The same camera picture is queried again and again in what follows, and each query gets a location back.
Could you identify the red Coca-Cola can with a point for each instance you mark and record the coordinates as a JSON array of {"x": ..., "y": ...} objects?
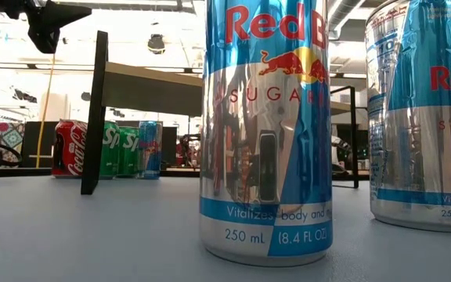
[{"x": 69, "y": 149}]

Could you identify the blue silver Red Bull can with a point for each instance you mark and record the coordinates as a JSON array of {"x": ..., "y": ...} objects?
[
  {"x": 417, "y": 137},
  {"x": 150, "y": 149},
  {"x": 266, "y": 156}
]

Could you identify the colourful patterned panel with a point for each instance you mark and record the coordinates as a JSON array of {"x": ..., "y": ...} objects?
[{"x": 10, "y": 135}]

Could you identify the green Sprite can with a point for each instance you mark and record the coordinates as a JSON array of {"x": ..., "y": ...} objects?
[
  {"x": 110, "y": 150},
  {"x": 128, "y": 150}
]

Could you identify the wooden shelf black metal frame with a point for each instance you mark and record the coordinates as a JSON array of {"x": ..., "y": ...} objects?
[{"x": 94, "y": 117}]

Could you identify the black metal table frame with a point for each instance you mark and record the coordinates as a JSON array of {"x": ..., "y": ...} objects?
[{"x": 14, "y": 172}]

